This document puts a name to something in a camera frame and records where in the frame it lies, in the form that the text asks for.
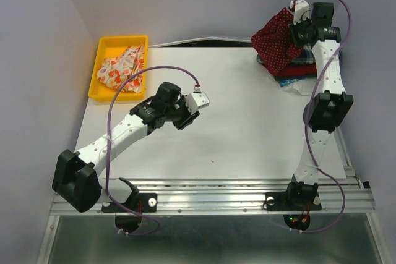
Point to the orange floral white skirt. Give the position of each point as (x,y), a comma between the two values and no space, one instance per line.
(114,71)

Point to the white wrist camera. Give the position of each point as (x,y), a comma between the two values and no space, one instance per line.
(196,101)
(300,11)

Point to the white blue patterned skirt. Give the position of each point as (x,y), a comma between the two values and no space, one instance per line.
(303,86)

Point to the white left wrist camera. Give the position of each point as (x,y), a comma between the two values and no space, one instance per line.
(196,101)

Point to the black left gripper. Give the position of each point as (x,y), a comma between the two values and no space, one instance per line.
(187,120)

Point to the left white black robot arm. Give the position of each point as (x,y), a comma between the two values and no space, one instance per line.
(77,174)

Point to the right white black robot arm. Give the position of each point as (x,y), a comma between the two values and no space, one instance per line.
(329,103)

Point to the dark red polka dot skirt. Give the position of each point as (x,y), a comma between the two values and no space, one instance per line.
(274,43)

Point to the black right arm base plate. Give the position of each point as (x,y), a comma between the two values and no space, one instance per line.
(281,201)

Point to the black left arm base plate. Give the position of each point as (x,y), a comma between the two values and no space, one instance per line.
(144,202)

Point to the navy white plaid skirt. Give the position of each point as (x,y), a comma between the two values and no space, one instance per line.
(306,57)

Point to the aluminium table frame rail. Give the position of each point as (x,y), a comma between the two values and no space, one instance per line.
(228,158)

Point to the folded red skirt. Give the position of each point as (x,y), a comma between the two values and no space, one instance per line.
(296,72)

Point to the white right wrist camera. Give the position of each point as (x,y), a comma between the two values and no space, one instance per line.
(300,11)

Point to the yellow plastic bin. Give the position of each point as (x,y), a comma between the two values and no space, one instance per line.
(110,47)

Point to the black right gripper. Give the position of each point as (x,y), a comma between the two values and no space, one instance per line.
(297,41)

